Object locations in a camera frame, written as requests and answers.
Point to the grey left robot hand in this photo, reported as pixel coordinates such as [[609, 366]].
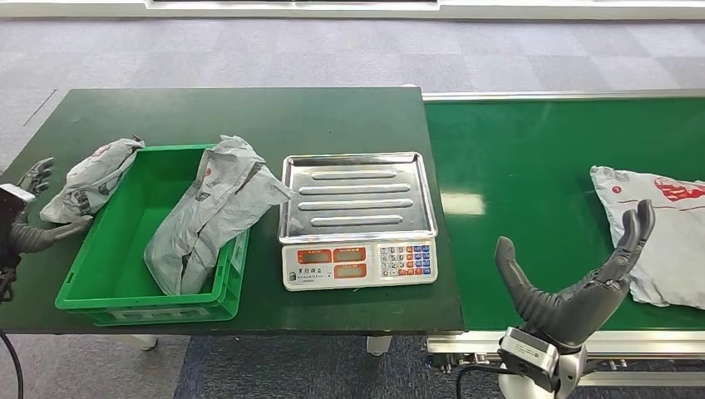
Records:
[[38, 238]]

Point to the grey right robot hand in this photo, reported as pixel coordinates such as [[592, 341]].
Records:
[[573, 314]]

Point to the grey mailer package red dot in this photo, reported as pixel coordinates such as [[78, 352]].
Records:
[[93, 176]]

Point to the grey mailer package red print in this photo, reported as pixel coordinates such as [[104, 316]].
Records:
[[672, 248]]

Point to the green conveyor belt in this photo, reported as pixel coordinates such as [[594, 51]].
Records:
[[523, 154]]

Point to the green plastic crate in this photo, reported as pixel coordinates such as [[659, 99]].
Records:
[[126, 220]]

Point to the white table leg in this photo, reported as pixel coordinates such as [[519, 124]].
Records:
[[140, 341], [379, 345]]

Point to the white scale with steel tray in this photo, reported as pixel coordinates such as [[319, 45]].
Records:
[[352, 198]]

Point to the dark green table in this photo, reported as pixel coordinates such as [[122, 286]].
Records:
[[275, 118]]

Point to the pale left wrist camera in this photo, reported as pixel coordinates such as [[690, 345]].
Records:
[[11, 194]]

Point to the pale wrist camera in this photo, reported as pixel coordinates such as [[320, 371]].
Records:
[[528, 352], [11, 194]]

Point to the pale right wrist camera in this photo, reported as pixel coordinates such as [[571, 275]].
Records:
[[528, 352]]

